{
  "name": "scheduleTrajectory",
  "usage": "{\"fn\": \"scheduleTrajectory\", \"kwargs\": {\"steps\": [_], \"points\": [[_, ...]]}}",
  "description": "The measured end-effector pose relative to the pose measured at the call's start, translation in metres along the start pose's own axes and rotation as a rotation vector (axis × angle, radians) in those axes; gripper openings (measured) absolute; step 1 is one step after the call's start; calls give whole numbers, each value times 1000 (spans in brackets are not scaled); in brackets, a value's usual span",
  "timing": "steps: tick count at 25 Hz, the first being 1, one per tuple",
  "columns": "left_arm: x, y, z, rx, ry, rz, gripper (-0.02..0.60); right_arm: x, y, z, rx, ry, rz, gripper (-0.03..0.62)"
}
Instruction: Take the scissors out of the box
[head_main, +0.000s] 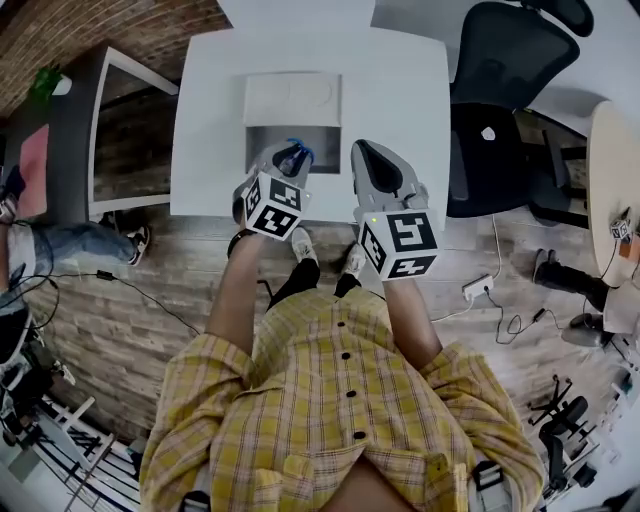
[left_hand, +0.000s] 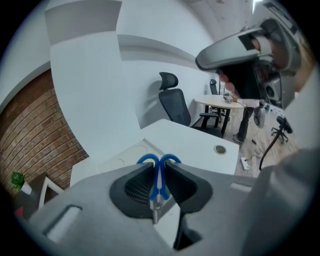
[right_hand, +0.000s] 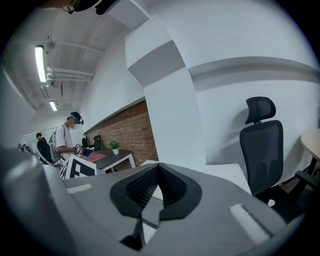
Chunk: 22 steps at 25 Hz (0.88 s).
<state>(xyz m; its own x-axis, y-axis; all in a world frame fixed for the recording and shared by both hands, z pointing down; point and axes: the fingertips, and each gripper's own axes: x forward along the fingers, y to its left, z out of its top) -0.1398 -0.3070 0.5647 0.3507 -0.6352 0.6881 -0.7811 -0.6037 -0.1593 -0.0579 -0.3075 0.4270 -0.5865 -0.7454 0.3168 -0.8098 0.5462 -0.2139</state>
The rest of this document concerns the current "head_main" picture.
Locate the green plant in white pot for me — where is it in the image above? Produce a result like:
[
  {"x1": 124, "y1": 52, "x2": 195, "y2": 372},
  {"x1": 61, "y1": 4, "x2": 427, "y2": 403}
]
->
[{"x1": 29, "y1": 66, "x2": 74, "y2": 99}]

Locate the black floor cable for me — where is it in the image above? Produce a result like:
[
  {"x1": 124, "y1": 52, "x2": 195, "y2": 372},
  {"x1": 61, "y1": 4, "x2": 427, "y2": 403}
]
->
[{"x1": 0, "y1": 269, "x2": 201, "y2": 336}]

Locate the black chair with star base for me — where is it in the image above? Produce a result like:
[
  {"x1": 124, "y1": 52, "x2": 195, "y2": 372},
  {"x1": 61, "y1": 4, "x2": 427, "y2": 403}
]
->
[{"x1": 527, "y1": 374, "x2": 601, "y2": 494}]

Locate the black cable with adapter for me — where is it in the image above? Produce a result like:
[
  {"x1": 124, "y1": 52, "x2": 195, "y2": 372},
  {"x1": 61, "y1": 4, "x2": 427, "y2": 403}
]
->
[{"x1": 484, "y1": 289, "x2": 566, "y2": 345}]

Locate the yellow plaid shirt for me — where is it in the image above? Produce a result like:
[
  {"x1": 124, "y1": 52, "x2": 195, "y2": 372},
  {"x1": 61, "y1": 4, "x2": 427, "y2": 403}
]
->
[{"x1": 139, "y1": 287, "x2": 546, "y2": 512}]

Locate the white rectangular table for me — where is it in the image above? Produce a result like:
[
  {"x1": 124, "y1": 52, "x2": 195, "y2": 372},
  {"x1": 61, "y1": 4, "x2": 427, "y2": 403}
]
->
[{"x1": 169, "y1": 27, "x2": 452, "y2": 219}]

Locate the person's left forearm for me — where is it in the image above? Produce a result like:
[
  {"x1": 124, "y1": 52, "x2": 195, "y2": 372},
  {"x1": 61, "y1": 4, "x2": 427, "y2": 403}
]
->
[{"x1": 204, "y1": 232, "x2": 271, "y2": 361}]

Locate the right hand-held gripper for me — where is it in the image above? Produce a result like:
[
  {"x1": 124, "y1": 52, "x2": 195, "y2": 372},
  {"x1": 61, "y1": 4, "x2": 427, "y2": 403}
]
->
[{"x1": 349, "y1": 139, "x2": 440, "y2": 283}]

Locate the white metal rack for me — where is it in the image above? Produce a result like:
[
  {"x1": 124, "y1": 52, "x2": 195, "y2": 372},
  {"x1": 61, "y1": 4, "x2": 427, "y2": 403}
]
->
[{"x1": 29, "y1": 394, "x2": 141, "y2": 512}]

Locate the person's black trouser leg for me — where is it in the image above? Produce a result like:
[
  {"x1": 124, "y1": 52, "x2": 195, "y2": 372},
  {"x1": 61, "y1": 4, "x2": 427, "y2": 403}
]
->
[
  {"x1": 267, "y1": 259, "x2": 321, "y2": 311},
  {"x1": 333, "y1": 273, "x2": 362, "y2": 299}
]

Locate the grey box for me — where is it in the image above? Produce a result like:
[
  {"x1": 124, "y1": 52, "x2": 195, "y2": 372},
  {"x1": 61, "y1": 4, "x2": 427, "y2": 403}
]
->
[{"x1": 242, "y1": 73, "x2": 344, "y2": 176}]

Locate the grey flat device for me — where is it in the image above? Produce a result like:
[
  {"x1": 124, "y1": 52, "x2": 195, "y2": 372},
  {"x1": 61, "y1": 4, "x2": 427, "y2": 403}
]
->
[{"x1": 559, "y1": 312, "x2": 609, "y2": 349}]

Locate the black chair with armrest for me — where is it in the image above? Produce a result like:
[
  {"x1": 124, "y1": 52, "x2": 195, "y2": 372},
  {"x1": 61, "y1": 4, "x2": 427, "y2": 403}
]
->
[{"x1": 514, "y1": 107, "x2": 592, "y2": 227}]

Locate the pink mat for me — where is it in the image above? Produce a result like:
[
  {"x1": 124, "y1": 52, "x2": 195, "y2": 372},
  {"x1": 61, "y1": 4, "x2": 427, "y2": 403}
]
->
[{"x1": 19, "y1": 124, "x2": 50, "y2": 221}]

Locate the white cable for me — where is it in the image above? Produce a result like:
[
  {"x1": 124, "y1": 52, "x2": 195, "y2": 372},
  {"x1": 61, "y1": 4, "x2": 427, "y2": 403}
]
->
[{"x1": 429, "y1": 212, "x2": 504, "y2": 324}]

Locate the grey strap with black buckle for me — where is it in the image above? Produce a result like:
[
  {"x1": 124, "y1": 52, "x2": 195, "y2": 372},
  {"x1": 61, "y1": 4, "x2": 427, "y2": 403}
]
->
[{"x1": 469, "y1": 459, "x2": 516, "y2": 512}]

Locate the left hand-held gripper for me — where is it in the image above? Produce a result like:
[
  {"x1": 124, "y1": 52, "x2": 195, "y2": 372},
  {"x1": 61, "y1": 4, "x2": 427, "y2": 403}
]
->
[{"x1": 241, "y1": 142, "x2": 314, "y2": 242}]

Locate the person's left hand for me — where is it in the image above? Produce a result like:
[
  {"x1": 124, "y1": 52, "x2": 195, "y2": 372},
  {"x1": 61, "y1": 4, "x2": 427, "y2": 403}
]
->
[{"x1": 231, "y1": 184, "x2": 247, "y2": 226}]

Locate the white power strip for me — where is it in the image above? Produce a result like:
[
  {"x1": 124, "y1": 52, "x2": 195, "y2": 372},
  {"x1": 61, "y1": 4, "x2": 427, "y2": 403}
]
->
[{"x1": 462, "y1": 273, "x2": 495, "y2": 302}]

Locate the black mesh office chair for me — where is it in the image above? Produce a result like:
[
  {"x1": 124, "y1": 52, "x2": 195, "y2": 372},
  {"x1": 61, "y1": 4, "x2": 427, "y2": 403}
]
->
[{"x1": 446, "y1": 0, "x2": 596, "y2": 219}]

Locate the round beige table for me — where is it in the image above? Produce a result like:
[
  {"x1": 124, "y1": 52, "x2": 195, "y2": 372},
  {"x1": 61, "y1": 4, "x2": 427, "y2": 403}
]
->
[{"x1": 585, "y1": 99, "x2": 640, "y2": 291}]

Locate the gripper on round table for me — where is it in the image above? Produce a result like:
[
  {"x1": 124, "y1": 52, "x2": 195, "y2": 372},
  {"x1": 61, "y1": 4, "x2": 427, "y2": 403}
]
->
[{"x1": 608, "y1": 209, "x2": 632, "y2": 244}]

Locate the person's white shoe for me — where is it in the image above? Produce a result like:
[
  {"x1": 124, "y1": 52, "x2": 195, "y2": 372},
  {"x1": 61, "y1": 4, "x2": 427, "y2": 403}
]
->
[
  {"x1": 291, "y1": 227, "x2": 319, "y2": 264},
  {"x1": 344, "y1": 243, "x2": 369, "y2": 276}
]

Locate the person's right forearm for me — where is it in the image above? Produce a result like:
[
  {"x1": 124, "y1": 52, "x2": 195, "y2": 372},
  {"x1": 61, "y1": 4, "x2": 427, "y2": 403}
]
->
[{"x1": 382, "y1": 277, "x2": 444, "y2": 374}]

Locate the dark table with white legs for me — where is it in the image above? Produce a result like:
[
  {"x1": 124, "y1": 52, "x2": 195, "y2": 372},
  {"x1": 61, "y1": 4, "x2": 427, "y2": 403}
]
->
[{"x1": 47, "y1": 45, "x2": 180, "y2": 224}]

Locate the blue object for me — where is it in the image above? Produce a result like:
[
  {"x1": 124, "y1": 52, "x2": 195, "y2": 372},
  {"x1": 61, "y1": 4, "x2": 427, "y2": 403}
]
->
[{"x1": 272, "y1": 138, "x2": 317, "y2": 176}]

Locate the black wristband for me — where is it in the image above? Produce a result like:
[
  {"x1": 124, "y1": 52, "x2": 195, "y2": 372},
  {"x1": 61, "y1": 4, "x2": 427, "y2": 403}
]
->
[{"x1": 227, "y1": 230, "x2": 256, "y2": 259}]

